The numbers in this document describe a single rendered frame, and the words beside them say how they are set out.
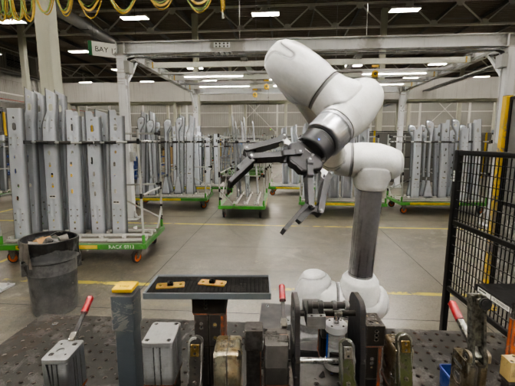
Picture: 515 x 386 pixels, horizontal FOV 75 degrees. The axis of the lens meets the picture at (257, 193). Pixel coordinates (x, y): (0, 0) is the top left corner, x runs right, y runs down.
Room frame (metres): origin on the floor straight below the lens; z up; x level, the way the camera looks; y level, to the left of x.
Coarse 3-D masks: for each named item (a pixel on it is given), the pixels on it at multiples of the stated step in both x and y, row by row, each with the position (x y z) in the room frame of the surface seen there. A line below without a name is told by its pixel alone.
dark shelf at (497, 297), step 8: (480, 288) 1.24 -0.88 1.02; (488, 288) 1.22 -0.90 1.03; (496, 288) 1.22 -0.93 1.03; (504, 288) 1.22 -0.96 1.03; (512, 288) 1.22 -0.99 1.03; (488, 296) 1.19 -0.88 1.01; (496, 296) 1.15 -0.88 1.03; (504, 296) 1.15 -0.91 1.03; (512, 296) 1.15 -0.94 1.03; (496, 304) 1.15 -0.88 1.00; (504, 304) 1.11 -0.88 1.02
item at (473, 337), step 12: (468, 300) 0.79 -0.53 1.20; (480, 300) 0.76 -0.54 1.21; (468, 312) 0.78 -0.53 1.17; (480, 312) 0.78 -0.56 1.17; (468, 324) 0.78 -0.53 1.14; (480, 324) 0.78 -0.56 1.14; (468, 336) 0.78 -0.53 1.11; (480, 336) 0.77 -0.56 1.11; (468, 348) 0.77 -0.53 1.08; (480, 348) 0.77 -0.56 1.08; (480, 360) 0.77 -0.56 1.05
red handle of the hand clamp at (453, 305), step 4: (452, 300) 0.89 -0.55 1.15; (448, 304) 0.88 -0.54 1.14; (452, 304) 0.87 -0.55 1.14; (456, 304) 0.87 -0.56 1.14; (452, 308) 0.87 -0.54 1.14; (456, 308) 0.86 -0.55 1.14; (452, 312) 0.86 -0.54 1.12; (456, 312) 0.85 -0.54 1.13; (460, 312) 0.85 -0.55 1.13; (456, 316) 0.85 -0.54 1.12; (460, 316) 0.84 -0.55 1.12; (456, 320) 0.85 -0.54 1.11; (460, 320) 0.84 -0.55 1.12; (460, 324) 0.83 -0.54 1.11; (464, 324) 0.83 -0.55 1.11; (460, 328) 0.83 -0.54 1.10; (464, 328) 0.82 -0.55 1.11; (464, 332) 0.81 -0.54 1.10; (464, 336) 0.80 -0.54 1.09; (476, 348) 0.77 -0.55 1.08; (476, 352) 0.76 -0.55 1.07; (476, 356) 0.76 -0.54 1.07; (480, 356) 0.76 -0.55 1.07
